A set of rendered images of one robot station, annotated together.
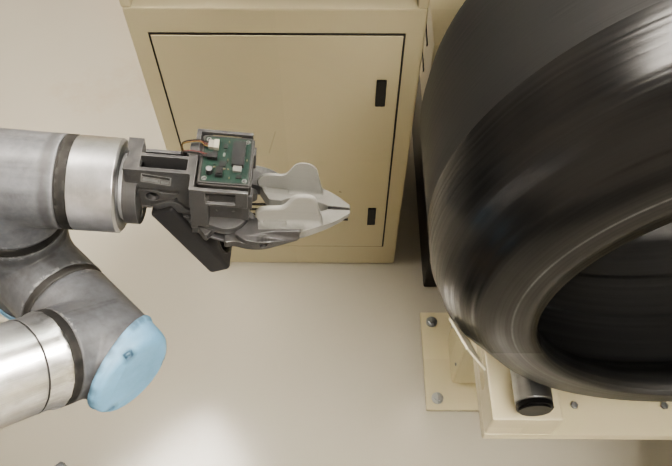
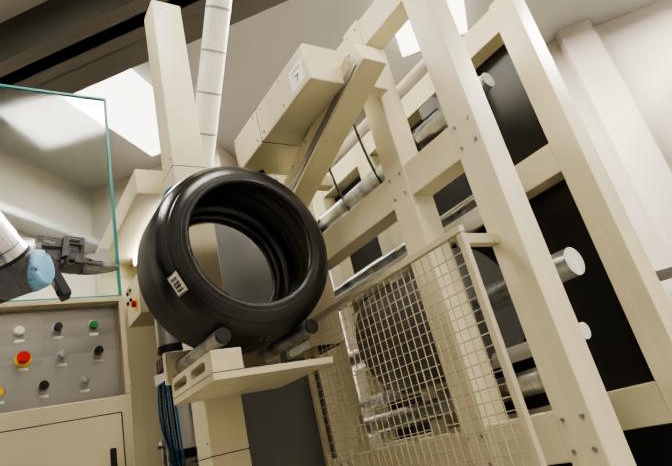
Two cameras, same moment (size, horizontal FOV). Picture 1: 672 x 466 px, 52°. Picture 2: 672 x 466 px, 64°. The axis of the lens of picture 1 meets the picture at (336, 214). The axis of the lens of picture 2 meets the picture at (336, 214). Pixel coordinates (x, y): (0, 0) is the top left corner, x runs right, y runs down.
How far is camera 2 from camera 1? 1.63 m
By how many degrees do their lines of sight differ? 84
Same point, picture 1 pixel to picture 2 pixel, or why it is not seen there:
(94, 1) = not seen: outside the picture
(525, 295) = (181, 233)
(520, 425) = (224, 355)
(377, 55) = (108, 429)
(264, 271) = not seen: outside the picture
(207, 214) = (69, 248)
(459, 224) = (155, 226)
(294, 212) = (100, 256)
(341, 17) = (84, 406)
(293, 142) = not seen: outside the picture
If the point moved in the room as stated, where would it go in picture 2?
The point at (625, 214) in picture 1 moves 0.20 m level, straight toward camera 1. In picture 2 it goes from (190, 196) to (166, 165)
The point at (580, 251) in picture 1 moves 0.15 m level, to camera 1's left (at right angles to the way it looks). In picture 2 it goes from (187, 210) to (133, 208)
